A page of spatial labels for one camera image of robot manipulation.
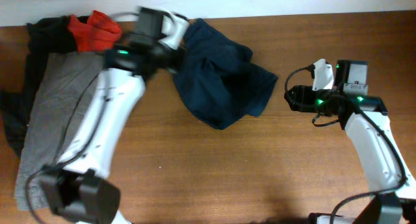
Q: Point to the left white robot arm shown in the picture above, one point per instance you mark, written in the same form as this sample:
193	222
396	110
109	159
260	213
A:
76	186

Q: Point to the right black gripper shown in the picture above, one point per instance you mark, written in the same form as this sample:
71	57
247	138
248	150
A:
304	99

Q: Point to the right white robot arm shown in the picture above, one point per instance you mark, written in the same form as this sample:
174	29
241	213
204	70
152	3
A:
342	91

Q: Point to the black garment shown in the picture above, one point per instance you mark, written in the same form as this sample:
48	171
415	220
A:
49	35

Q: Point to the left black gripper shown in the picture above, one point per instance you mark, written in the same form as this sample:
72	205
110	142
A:
185	55

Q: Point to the navy blue shorts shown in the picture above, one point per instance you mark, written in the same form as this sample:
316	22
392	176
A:
217	81

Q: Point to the grey folded shorts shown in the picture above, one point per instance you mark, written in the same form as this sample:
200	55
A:
61	101

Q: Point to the red garment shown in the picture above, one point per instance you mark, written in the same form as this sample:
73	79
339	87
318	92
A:
98	33

